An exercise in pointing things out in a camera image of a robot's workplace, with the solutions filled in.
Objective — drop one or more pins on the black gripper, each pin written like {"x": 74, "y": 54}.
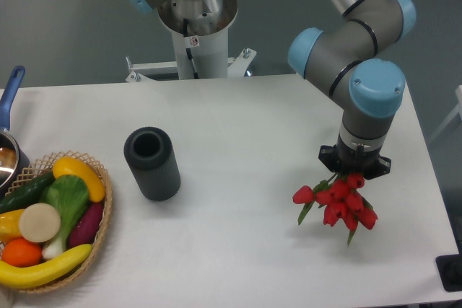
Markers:
{"x": 344, "y": 160}

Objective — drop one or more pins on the red tulip bouquet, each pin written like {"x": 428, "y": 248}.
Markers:
{"x": 340, "y": 199}

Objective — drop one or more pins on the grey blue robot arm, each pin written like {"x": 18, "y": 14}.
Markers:
{"x": 342, "y": 64}

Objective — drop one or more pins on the black device at edge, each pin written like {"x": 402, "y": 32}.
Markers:
{"x": 449, "y": 269}

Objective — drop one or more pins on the dark grey ribbed vase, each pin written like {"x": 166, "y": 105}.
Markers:
{"x": 150, "y": 156}

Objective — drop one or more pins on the purple eggplant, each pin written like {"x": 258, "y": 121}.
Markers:
{"x": 86, "y": 229}

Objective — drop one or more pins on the green bok choy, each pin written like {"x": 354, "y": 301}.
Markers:
{"x": 69, "y": 195}

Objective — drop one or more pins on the woven wicker basket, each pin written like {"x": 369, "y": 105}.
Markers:
{"x": 44, "y": 165}

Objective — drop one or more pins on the beige round disc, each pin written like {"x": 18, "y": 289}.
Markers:
{"x": 39, "y": 222}

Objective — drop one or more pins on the green cucumber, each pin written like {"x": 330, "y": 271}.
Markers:
{"x": 27, "y": 194}

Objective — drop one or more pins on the orange fruit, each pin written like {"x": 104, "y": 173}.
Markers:
{"x": 22, "y": 253}

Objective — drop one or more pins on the yellow bell pepper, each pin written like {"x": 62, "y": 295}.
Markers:
{"x": 9, "y": 225}

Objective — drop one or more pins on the yellow banana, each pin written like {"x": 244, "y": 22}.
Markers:
{"x": 44, "y": 273}

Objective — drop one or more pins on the white frame at right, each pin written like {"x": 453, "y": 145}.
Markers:
{"x": 449, "y": 123}

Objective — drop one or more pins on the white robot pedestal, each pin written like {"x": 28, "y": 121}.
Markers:
{"x": 199, "y": 32}

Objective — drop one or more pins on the blue handled saucepan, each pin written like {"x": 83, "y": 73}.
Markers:
{"x": 13, "y": 159}

